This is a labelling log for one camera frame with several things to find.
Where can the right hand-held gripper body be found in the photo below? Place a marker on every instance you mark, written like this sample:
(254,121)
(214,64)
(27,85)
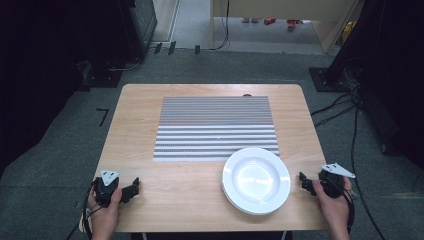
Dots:
(333,185)

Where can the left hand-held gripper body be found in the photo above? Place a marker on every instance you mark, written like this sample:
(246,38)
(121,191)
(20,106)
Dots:
(106,191)

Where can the person's left hand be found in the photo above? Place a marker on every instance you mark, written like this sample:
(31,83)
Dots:
(106,216)

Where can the person's right hand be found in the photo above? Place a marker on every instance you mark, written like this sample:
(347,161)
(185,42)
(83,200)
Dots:
(333,210)

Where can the white plate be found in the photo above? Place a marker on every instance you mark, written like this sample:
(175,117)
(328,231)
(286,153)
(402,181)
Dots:
(256,180)

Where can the grey striped placemat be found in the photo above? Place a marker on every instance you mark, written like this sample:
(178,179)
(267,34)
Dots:
(216,130)

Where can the dark round table grommet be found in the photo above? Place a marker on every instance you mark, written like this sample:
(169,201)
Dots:
(247,95)

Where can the black stand base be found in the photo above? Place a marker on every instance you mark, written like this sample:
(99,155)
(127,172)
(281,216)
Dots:
(325,80)
(100,77)

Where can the black tape strip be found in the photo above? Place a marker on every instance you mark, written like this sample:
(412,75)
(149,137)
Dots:
(158,48)
(172,47)

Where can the yellow object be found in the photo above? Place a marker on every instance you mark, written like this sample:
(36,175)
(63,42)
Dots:
(348,31)

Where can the red and black tool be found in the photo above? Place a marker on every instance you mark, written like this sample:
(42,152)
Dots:
(292,23)

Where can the small red tool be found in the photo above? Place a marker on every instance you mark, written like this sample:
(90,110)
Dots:
(270,21)

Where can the dark glass cabinet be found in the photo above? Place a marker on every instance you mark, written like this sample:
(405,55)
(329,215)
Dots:
(146,20)

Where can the pair of white shoes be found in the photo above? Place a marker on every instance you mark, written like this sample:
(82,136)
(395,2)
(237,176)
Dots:
(250,20)

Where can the black stand post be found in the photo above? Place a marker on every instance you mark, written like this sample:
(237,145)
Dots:
(353,36)

